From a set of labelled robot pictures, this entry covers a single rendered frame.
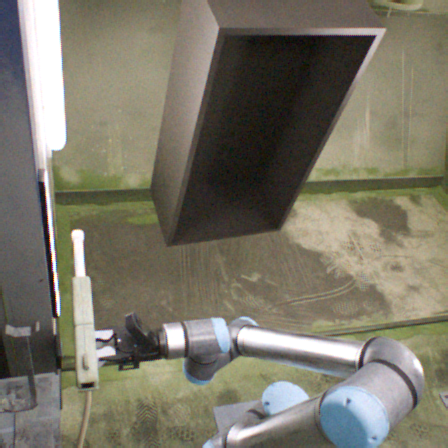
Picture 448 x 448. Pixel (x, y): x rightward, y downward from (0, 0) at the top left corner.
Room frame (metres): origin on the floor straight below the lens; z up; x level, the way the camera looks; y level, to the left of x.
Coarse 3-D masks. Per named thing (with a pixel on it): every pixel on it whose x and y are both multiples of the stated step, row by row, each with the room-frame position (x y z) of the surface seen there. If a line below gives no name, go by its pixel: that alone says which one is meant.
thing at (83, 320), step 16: (80, 240) 1.01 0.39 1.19; (80, 256) 0.96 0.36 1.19; (80, 272) 0.90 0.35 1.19; (80, 288) 0.84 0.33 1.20; (80, 304) 0.79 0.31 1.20; (80, 320) 0.75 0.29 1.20; (80, 336) 0.70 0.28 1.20; (80, 352) 0.66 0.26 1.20; (96, 352) 0.68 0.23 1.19; (80, 368) 0.62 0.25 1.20; (96, 368) 0.63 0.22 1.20; (80, 384) 0.59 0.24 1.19; (96, 384) 0.61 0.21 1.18
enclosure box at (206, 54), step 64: (192, 0) 1.78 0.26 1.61; (256, 0) 1.75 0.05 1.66; (320, 0) 1.87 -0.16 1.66; (192, 64) 1.71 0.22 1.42; (256, 64) 2.10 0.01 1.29; (320, 64) 2.10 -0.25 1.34; (192, 128) 1.64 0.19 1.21; (256, 128) 2.22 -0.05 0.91; (320, 128) 1.98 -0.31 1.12; (192, 192) 2.12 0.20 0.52; (256, 192) 2.24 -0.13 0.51
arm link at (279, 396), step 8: (272, 384) 0.87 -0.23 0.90; (280, 384) 0.87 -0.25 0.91; (288, 384) 0.88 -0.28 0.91; (264, 392) 0.85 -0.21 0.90; (272, 392) 0.84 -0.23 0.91; (280, 392) 0.85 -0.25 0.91; (288, 392) 0.85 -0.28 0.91; (296, 392) 0.86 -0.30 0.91; (304, 392) 0.87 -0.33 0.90; (264, 400) 0.81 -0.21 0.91; (272, 400) 0.81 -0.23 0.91; (280, 400) 0.82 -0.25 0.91; (288, 400) 0.83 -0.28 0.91; (296, 400) 0.83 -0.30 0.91; (304, 400) 0.84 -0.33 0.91; (256, 408) 0.80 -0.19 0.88; (264, 408) 0.79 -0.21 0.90; (272, 408) 0.79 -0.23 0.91; (280, 408) 0.80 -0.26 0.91; (264, 416) 0.77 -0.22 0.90
